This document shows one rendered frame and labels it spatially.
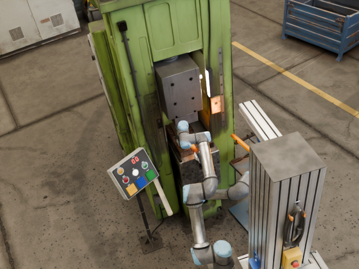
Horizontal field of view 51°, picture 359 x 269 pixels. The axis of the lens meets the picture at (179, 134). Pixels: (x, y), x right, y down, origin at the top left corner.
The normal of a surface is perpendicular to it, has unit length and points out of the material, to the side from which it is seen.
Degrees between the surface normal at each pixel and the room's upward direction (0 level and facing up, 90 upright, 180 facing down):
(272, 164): 0
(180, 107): 90
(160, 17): 90
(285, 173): 0
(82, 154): 0
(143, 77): 90
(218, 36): 90
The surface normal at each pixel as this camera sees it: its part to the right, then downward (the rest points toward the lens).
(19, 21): 0.55, 0.50
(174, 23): 0.34, 0.59
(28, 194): -0.11, -0.75
